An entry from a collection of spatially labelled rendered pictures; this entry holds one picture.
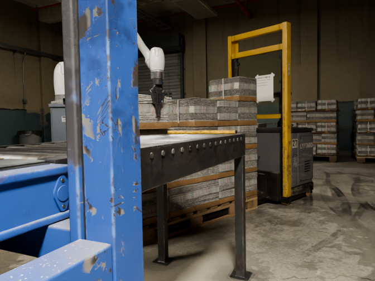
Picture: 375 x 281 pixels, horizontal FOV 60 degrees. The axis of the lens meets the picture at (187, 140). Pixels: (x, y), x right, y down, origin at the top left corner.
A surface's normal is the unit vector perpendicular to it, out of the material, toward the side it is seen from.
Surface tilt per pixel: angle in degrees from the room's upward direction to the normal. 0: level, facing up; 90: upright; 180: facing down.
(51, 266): 0
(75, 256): 0
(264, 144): 90
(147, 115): 95
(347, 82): 90
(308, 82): 90
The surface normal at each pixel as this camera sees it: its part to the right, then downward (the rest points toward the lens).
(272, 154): -0.73, 0.05
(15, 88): 0.90, 0.00
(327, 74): -0.43, 0.06
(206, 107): 0.69, 0.03
